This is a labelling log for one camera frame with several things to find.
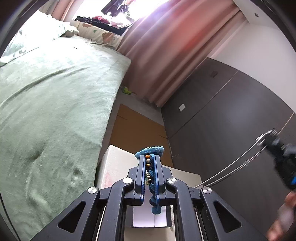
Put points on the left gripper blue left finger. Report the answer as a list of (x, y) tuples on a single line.
[(139, 188)]

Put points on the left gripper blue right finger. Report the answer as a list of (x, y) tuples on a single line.
[(159, 180)]

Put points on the black jewelry box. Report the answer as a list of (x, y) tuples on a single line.
[(142, 217)]

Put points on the person right hand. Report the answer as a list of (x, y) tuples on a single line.
[(284, 220)]

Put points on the brown cardboard floor sheet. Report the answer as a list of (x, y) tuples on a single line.
[(133, 132)]

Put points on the dark grey wardrobe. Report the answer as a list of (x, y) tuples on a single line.
[(225, 111)]

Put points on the green object on floor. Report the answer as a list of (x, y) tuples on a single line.
[(125, 90)]

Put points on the green bed blanket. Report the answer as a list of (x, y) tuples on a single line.
[(55, 105)]

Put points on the pink curtain right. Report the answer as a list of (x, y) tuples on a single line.
[(168, 45)]

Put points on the floral pillow at window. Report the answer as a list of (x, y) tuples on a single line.
[(98, 35)]

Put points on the hanging dark clothes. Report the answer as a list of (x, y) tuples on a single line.
[(114, 7)]

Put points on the light green crumpled duvet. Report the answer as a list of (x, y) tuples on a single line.
[(37, 30)]

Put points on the white wall switch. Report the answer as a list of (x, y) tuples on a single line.
[(182, 107)]

